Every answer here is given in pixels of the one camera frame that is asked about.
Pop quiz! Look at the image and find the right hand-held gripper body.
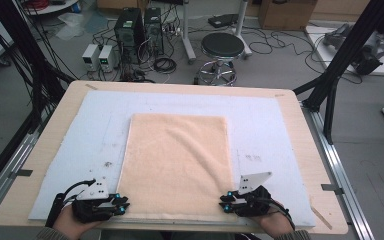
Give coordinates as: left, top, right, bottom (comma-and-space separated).
234, 171, 273, 218

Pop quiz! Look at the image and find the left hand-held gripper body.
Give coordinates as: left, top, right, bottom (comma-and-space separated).
71, 178, 115, 224

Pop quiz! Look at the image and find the peach towel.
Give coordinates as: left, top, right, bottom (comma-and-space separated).
116, 113, 239, 223

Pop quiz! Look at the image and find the person's left hand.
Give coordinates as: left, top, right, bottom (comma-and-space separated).
52, 204, 103, 239

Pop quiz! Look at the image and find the person's right hand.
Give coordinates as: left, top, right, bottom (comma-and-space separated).
251, 205, 295, 238

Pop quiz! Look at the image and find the white grid mat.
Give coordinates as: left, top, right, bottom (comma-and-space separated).
28, 89, 316, 228

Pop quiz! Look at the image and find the white power supply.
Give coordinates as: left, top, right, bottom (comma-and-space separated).
81, 43, 101, 72
98, 44, 118, 73

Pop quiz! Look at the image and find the black round stool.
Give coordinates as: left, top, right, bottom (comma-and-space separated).
194, 32, 246, 87

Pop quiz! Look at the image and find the white base board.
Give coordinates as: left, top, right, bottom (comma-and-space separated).
304, 24, 384, 77

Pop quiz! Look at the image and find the white stand leg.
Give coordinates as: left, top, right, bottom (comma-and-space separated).
233, 0, 253, 60
181, 0, 197, 64

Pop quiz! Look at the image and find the large black computer tower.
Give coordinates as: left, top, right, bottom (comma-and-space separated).
114, 7, 146, 64

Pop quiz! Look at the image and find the flat black device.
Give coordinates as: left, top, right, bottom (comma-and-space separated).
207, 13, 239, 29

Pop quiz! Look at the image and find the clear plastic sheet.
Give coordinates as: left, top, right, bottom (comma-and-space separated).
54, 12, 88, 41

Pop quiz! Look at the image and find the slim black computer tower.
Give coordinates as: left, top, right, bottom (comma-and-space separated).
143, 8, 165, 56

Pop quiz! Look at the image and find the cardboard box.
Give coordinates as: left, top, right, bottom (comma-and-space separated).
258, 0, 318, 32

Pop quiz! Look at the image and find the grey machine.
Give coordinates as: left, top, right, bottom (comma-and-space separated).
323, 23, 384, 76

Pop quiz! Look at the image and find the white round table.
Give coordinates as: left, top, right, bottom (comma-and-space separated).
23, 0, 81, 16

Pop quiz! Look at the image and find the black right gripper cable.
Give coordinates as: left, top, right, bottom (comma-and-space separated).
266, 196, 296, 231

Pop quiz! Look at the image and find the metal table bracket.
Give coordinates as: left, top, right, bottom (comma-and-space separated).
320, 183, 344, 195
8, 169, 34, 178

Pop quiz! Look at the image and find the aluminium rail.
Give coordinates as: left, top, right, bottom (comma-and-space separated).
301, 101, 376, 240
0, 131, 39, 228

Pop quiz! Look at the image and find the loose black floor cable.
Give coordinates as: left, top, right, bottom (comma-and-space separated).
246, 26, 314, 56

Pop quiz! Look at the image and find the coiled black cable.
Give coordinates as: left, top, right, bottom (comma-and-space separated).
153, 57, 178, 74

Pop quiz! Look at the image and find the black frame strut with cables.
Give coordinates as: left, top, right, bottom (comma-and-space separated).
0, 0, 76, 134

